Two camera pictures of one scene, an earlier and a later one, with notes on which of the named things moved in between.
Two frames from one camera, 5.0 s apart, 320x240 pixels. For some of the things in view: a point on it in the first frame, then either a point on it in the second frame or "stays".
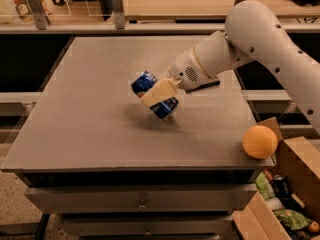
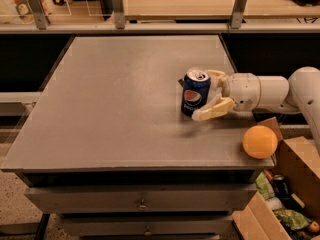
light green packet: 264,186 stays
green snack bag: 291,218 stays
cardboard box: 298,159 stays
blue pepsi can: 161,110 → 195,91
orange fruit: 260,142 stays
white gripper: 184,70 → 240,90
